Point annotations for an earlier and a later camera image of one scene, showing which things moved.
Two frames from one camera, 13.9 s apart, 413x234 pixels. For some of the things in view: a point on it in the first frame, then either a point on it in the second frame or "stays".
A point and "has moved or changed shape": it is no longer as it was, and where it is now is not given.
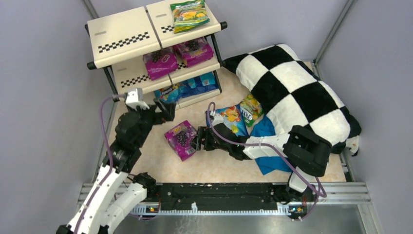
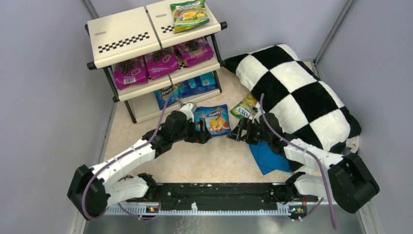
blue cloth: (263, 128) stays
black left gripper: (156, 111) to (200, 131)
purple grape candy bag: (179, 138) to (131, 72)
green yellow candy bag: (189, 14) stays
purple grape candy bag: (194, 51) stays
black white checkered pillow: (291, 94) stays
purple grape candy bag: (160, 63) stays
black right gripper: (205, 140) to (246, 132)
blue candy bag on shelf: (205, 83) stays
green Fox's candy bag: (251, 108) has moved or changed shape
